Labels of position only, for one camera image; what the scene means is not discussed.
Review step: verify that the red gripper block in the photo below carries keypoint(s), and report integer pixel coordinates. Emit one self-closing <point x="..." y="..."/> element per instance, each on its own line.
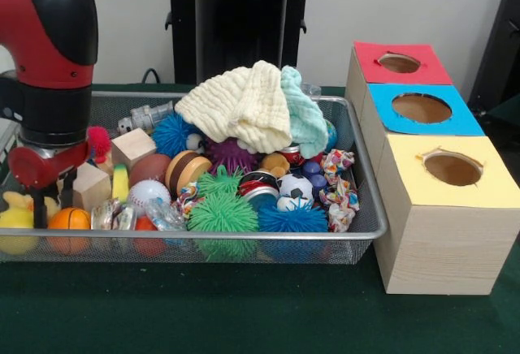
<point x="28" y="167"/>

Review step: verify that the yellow duck plush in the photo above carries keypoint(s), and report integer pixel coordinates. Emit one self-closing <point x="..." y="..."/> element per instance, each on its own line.
<point x="16" y="200"/>

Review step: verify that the cream white waffle cloth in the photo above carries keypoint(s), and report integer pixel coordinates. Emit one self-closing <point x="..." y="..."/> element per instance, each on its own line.
<point x="243" y="114"/>

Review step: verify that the light blue cloth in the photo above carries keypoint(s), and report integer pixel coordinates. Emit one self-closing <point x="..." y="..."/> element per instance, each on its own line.
<point x="304" y="118"/>

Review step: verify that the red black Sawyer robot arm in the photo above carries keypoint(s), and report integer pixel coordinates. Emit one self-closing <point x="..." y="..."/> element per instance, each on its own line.
<point x="48" y="45"/>

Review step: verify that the wooden box with three holes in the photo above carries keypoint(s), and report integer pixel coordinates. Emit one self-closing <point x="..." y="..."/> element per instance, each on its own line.
<point x="438" y="248"/>

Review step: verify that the small orange basketball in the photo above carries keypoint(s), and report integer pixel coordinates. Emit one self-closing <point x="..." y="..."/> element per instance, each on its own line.
<point x="69" y="220"/>

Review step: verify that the yellow foam ball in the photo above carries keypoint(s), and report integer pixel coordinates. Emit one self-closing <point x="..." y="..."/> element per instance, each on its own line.
<point x="14" y="220"/>

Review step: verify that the plain wooden cube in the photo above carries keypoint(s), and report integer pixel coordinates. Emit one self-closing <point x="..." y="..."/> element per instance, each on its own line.
<point x="134" y="147"/>

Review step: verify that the toy hamburger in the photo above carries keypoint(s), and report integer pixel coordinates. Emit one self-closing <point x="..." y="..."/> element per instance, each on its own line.
<point x="187" y="169"/>

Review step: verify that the large green spiky ball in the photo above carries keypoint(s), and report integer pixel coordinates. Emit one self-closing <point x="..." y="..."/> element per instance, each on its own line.
<point x="222" y="216"/>

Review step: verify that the blue spiky ball with eyes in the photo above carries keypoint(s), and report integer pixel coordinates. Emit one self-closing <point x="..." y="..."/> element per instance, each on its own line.
<point x="292" y="220"/>

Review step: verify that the small soccer ball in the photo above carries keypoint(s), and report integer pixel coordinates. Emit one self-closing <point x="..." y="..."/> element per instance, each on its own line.
<point x="294" y="187"/>

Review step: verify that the dark green side tablecloth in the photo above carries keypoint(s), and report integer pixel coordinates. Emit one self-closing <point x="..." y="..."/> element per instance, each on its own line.
<point x="508" y="126"/>

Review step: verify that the black upright panel stand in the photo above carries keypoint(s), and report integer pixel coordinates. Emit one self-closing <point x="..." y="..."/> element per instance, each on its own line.
<point x="499" y="45"/>

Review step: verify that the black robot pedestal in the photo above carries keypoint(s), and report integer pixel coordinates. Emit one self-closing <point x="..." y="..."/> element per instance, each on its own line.
<point x="243" y="25"/>

